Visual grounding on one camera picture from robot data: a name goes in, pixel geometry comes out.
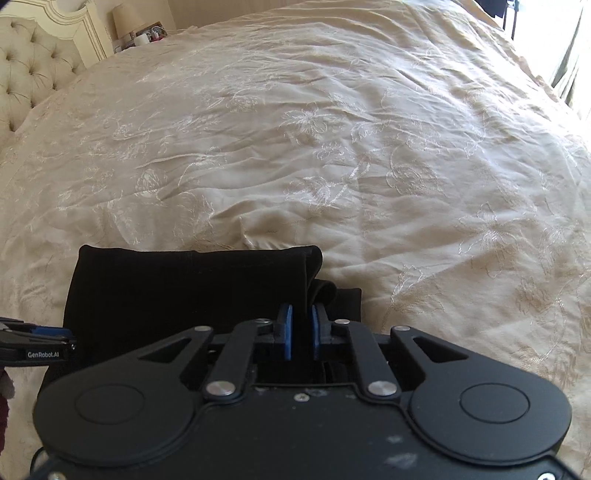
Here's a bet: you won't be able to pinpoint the black pants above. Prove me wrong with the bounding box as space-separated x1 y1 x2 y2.
62 244 364 370

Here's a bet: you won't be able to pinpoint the beige embroidered bedspread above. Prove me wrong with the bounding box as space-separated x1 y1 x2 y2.
1 1 590 477

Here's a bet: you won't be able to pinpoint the tufted beige headboard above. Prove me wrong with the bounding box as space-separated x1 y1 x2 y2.
0 17 86 143

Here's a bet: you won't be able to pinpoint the white cup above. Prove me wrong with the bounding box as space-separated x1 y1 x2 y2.
134 33 150 46

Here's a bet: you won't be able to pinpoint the grey curtains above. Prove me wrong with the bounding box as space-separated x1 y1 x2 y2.
551 7 587 107

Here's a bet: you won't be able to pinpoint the black tripod stand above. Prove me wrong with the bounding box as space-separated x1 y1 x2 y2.
476 0 520 39

